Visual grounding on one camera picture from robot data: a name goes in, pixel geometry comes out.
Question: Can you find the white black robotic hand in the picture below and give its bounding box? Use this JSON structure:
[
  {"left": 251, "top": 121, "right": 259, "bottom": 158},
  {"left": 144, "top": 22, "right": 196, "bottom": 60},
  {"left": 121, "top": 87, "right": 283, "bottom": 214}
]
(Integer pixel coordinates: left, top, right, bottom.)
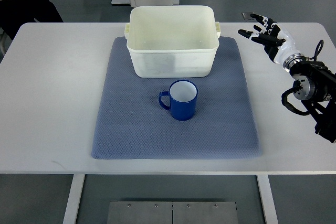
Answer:
[{"left": 238, "top": 14, "right": 301, "bottom": 63}]

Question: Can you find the blue enamel mug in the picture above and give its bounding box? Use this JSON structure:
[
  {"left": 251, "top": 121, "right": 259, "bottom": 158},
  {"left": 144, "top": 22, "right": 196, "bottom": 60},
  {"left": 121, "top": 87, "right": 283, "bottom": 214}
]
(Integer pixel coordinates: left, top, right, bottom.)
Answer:
[{"left": 159, "top": 80, "right": 198, "bottom": 121}]

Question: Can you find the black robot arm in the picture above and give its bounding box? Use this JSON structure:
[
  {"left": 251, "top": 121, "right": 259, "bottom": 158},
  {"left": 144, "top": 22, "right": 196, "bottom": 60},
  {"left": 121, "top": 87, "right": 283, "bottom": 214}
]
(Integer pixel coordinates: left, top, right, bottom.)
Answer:
[{"left": 281, "top": 40, "right": 335, "bottom": 143}]

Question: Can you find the white plastic box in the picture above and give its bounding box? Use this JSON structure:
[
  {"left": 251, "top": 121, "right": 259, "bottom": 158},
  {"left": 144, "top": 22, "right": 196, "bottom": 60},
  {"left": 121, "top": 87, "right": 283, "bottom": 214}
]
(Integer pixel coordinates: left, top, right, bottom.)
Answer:
[{"left": 124, "top": 5, "right": 221, "bottom": 78}]

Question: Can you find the small grey floor plate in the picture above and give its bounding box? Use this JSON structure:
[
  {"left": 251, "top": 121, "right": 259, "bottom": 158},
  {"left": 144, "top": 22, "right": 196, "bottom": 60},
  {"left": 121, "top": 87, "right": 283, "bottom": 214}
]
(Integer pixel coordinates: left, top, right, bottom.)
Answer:
[{"left": 242, "top": 12, "right": 254, "bottom": 20}]

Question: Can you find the right white table leg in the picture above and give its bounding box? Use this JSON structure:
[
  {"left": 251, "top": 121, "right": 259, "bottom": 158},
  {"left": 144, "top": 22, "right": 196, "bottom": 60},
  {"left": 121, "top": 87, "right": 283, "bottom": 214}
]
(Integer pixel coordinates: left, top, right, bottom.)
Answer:
[{"left": 257, "top": 175, "right": 278, "bottom": 224}]

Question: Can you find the white table leg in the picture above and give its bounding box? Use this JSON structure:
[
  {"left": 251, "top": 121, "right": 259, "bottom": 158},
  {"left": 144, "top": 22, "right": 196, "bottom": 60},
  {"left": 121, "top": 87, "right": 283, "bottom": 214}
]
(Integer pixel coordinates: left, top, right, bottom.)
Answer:
[
  {"left": 257, "top": 175, "right": 278, "bottom": 224},
  {"left": 63, "top": 174, "right": 85, "bottom": 224}
]

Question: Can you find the blue textured mat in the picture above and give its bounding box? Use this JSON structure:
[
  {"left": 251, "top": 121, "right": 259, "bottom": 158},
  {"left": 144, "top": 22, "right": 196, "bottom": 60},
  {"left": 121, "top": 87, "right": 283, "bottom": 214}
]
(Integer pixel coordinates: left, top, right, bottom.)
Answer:
[{"left": 91, "top": 37, "right": 261, "bottom": 159}]

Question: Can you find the metal floor plate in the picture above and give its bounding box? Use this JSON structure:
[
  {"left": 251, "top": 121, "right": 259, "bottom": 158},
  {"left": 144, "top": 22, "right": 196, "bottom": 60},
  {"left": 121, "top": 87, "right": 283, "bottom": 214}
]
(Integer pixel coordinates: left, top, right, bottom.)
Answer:
[{"left": 107, "top": 201, "right": 238, "bottom": 223}]

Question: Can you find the left white table leg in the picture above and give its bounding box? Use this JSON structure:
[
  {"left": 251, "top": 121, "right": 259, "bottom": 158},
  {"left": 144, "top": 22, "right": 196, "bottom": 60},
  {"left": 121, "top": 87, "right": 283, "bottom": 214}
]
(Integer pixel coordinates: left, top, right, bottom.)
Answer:
[{"left": 63, "top": 174, "right": 85, "bottom": 224}]

